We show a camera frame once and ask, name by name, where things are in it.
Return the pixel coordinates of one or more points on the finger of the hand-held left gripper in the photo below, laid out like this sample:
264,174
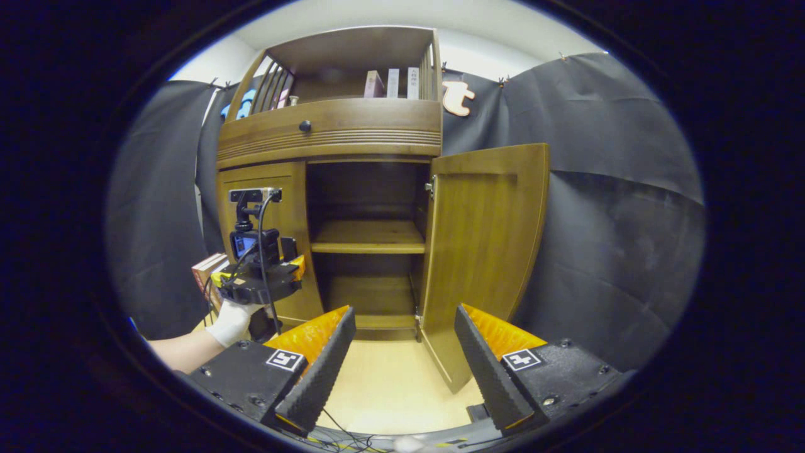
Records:
299,267

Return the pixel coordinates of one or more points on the brown wooden shoe cabinet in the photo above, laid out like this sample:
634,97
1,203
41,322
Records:
352,50

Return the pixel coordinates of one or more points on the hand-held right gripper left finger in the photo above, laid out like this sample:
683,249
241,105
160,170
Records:
321,377

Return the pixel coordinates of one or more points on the grey upright book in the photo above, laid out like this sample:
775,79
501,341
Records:
393,83

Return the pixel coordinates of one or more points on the brown book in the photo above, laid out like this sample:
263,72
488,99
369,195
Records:
217,292

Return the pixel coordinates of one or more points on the black backdrop cloth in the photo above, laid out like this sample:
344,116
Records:
597,220

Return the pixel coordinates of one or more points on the white upright book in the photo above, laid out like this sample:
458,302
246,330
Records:
413,83

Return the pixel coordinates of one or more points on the wooden cabinet door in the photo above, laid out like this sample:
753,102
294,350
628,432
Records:
484,251
294,217

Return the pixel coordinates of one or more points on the wooden inner cabinet shelf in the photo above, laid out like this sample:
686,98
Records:
368,236

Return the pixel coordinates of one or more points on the wooden drawer with black knob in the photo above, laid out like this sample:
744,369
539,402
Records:
365,126

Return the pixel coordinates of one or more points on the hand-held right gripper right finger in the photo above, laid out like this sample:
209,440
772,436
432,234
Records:
487,371

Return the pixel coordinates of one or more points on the red and white book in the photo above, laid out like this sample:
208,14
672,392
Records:
204,267

